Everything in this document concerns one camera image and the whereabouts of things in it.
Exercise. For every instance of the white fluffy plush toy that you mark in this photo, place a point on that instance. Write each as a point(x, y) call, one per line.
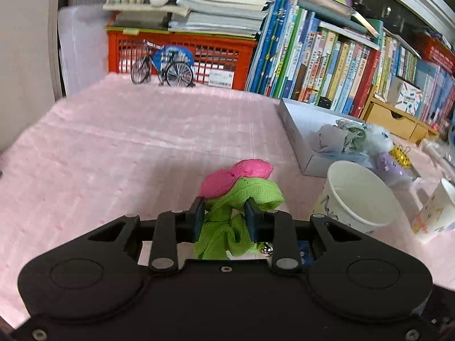
point(377, 138)

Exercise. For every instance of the model bicycle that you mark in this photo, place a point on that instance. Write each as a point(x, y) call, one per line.
point(170, 73)

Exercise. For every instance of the purple plush toy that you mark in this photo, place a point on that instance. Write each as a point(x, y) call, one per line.
point(388, 167)

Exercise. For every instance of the light blue cloth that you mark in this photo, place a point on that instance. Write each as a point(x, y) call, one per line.
point(352, 158)

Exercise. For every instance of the stack of grey paperback books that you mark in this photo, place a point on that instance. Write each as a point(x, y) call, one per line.
point(220, 14)

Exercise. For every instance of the pink tablecloth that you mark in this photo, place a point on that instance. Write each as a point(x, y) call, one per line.
point(124, 142)

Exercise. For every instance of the flat picture books pile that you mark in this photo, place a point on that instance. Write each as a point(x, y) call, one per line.
point(327, 3)

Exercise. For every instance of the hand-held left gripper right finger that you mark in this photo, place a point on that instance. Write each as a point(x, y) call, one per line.
point(250, 220)

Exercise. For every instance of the white printed paper cup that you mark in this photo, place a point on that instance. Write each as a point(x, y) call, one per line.
point(435, 209)
point(355, 191)

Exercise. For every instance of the blue round card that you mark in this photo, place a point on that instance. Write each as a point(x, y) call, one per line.
point(177, 55)

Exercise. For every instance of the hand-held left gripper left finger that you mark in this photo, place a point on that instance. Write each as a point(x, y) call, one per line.
point(197, 217)

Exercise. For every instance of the small black object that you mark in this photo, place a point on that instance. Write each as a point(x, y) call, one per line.
point(323, 102)

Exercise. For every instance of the translucent plastic bin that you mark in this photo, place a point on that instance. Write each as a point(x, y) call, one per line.
point(83, 49)

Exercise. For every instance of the red basket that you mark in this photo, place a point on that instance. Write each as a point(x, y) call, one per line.
point(439, 51)

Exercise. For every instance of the green grey cloth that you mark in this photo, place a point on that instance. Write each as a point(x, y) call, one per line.
point(353, 131)

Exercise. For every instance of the green and pink fabric flower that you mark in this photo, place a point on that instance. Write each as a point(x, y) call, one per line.
point(252, 188)

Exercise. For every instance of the wooden drawer organizer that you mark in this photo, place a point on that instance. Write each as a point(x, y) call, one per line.
point(394, 120)

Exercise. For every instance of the row of colourful upright books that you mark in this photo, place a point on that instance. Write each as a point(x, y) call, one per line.
point(320, 64)

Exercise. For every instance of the red plastic crate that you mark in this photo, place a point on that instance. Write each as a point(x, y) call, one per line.
point(213, 57)

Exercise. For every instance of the white colourful printed box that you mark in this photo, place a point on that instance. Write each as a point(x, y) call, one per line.
point(405, 96)

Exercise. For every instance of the grey cardboard box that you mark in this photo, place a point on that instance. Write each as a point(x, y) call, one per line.
point(305, 120)

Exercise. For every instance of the gold binder clip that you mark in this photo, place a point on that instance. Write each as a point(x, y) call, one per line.
point(401, 156)

